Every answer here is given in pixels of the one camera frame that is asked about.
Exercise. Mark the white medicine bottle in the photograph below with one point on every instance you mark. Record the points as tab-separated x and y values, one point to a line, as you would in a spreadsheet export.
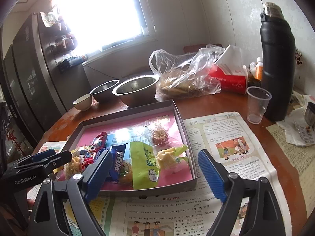
252	67

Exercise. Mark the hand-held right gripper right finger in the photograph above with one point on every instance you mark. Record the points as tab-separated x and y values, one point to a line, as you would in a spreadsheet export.
211	172

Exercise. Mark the steel thermos cap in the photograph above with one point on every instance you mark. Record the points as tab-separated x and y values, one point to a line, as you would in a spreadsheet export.
310	114

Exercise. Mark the small steel bowl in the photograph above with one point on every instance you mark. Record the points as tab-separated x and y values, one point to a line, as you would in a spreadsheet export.
102	94

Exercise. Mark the red panda print snack packet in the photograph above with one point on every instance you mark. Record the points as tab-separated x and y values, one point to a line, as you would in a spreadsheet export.
98	141

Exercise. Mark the small ceramic bowl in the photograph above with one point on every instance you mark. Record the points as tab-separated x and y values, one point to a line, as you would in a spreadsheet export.
82	104

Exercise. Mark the grey cardboard box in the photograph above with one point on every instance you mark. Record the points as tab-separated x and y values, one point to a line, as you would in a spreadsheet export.
160	189

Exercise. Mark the red tissue box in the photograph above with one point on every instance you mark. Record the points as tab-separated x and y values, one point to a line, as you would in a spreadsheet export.
233	81

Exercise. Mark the green snack packet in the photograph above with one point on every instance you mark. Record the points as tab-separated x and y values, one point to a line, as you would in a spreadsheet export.
145	162

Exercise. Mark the handwritten paper sheet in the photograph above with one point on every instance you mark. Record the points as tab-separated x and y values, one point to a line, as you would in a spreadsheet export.
290	157

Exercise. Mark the clear plastic bag of food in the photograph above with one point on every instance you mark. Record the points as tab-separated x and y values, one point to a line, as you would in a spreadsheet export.
182	78

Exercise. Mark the clear red brown snack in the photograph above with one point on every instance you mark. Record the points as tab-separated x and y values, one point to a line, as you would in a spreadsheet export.
158	135

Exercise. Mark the red hanging ornament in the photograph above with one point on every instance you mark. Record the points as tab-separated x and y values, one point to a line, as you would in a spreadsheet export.
14	141

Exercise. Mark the black thermos flask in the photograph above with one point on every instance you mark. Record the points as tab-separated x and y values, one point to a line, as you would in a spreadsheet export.
278	66

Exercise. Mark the orange medicine bottle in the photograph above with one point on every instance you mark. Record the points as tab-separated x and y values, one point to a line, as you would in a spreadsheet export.
259	68

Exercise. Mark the printed newspaper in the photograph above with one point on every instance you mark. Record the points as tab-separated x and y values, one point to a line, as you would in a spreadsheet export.
221	132

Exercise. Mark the clear plastic cup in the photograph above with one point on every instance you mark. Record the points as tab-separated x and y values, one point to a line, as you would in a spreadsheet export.
258	105

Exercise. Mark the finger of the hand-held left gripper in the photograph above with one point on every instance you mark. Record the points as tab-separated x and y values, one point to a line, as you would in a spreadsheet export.
41	155
61	158

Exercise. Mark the clear golden snack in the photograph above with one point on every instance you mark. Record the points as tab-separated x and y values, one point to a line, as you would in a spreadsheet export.
73	167

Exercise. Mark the red white beaded ornament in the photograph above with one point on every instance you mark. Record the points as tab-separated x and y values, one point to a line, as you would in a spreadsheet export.
298	57

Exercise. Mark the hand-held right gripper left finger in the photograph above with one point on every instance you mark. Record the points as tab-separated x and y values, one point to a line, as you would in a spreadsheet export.
98	172

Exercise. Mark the crumpled white paper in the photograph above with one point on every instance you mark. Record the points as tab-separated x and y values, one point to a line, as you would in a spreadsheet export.
288	132

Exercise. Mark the black wall rack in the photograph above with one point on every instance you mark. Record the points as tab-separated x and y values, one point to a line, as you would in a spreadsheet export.
66	62

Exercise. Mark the wooden chair back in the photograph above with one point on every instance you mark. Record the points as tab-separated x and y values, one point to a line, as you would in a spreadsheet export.
192	48

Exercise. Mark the yellow green snack pouch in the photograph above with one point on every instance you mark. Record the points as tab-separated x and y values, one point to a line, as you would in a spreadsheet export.
169	157

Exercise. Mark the bright window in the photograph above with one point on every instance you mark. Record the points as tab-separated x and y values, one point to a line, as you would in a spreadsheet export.
98	12

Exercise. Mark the large steel bowl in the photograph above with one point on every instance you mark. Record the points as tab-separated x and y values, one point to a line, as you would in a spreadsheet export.
137	95

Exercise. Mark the silver pill blister pack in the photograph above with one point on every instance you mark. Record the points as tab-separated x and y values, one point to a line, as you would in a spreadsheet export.
304	132

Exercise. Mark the blue biscuit packet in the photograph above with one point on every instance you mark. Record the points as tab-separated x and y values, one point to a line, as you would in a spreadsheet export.
118	159

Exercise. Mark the yellow printed leaflet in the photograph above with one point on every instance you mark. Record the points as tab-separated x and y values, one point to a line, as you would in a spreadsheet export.
301	100

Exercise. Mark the pink workbook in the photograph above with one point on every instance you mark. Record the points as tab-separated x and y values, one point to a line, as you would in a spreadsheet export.
172	127

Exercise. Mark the dark refrigerator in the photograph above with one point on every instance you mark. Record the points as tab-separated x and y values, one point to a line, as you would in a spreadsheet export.
32	78

